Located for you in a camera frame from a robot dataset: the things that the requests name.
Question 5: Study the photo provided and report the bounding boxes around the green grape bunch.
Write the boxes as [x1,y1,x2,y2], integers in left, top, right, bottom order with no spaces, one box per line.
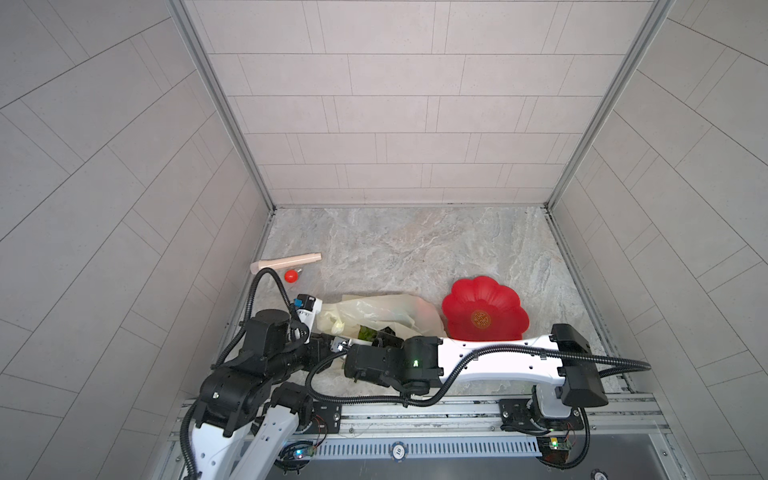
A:
[358,325,377,342]

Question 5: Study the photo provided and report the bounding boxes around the cream plastic bag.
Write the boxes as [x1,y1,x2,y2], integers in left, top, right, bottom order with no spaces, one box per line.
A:
[312,294,446,339]

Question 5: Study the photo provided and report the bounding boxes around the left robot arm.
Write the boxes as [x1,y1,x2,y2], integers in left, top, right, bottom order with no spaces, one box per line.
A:
[180,298,332,479]

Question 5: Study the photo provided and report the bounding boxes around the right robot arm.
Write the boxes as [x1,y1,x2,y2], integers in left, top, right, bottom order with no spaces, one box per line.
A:
[344,324,651,431]

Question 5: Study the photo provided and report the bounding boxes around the small red ball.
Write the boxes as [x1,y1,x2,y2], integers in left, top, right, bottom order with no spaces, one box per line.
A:
[283,269,301,284]

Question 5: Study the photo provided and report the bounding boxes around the wooden rolling pin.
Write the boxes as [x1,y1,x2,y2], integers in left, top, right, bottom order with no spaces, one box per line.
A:
[250,253,322,274]

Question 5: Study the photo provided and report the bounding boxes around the red flower-shaped bowl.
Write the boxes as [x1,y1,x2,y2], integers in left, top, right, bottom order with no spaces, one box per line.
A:
[441,276,530,342]

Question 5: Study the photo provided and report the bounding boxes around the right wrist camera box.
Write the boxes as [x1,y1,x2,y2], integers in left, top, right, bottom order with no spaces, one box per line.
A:
[330,336,352,353]

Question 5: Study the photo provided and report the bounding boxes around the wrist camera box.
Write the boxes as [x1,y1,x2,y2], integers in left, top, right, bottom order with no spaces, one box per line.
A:
[330,336,352,353]
[294,294,323,332]

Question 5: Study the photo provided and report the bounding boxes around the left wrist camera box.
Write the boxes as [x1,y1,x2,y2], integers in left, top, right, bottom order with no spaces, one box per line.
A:
[294,294,323,332]

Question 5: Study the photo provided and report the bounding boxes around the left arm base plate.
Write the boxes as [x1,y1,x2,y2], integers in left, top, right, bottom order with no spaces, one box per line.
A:
[295,401,342,437]

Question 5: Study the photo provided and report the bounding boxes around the black corrugated cable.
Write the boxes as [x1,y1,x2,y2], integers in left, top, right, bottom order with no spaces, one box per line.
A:
[212,267,295,367]

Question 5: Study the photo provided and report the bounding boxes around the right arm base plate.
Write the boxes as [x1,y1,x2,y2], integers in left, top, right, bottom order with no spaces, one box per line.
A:
[498,399,584,436]

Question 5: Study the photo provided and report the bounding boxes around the aluminium mounting rail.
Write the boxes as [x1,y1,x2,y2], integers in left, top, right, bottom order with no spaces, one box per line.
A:
[288,394,672,442]

